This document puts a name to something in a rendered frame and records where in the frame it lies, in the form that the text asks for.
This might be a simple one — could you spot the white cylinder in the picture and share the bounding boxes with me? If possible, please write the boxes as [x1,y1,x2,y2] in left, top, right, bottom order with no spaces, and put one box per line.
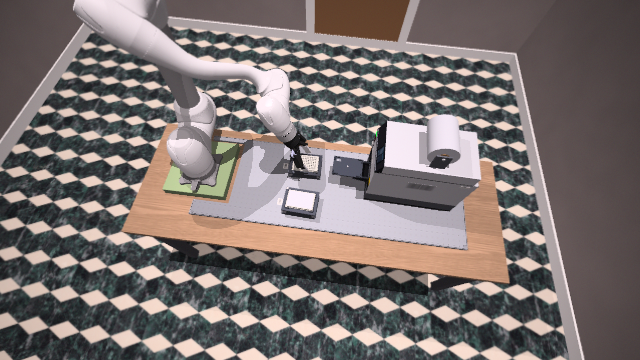
[427,114,461,164]

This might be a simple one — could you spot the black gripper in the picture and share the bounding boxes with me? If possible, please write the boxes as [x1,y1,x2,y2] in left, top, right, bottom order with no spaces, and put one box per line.
[283,131,311,172]

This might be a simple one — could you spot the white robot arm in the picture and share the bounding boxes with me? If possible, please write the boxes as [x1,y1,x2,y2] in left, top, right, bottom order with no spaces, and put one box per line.
[73,0,296,192]

